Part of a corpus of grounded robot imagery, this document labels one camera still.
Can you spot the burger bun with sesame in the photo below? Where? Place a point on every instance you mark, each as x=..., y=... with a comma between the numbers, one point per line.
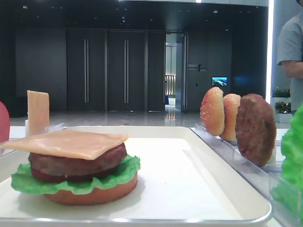
x=212, y=111

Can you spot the brown meat patty on burger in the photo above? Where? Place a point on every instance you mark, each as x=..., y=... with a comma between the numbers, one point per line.
x=58, y=166

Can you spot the red tomato slice on burger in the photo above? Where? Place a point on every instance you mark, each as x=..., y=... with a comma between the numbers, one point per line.
x=72, y=178

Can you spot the orange cheese slice on burger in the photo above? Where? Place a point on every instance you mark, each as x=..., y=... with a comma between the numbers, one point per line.
x=68, y=143

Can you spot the upright brown meat patty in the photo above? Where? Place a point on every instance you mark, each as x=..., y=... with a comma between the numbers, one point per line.
x=255, y=129

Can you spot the upright orange cheese slice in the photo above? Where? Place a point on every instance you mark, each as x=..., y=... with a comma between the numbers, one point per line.
x=37, y=111

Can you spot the green lettuce leaf on burger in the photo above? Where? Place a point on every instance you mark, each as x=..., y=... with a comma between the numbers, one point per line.
x=24, y=182

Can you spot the upright red tomato slice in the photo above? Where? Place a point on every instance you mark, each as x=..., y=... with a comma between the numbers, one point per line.
x=4, y=123

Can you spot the upright green lettuce leaf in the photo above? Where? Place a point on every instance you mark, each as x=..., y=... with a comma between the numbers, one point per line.
x=291, y=165

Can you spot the white rectangular metal tray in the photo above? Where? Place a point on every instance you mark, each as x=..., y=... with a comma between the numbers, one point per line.
x=182, y=183

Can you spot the bottom burger bun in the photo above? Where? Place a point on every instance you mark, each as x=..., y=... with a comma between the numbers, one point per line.
x=96, y=197

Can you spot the white planter with flowers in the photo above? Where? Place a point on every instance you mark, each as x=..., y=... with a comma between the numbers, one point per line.
x=281, y=103

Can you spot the person in grey shirt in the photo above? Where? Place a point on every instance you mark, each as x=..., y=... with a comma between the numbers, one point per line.
x=290, y=57

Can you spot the small wall display screen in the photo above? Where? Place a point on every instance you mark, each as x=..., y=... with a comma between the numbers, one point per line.
x=219, y=81

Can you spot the right long clear plastic rail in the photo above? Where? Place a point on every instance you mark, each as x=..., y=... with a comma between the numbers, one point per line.
x=263, y=179

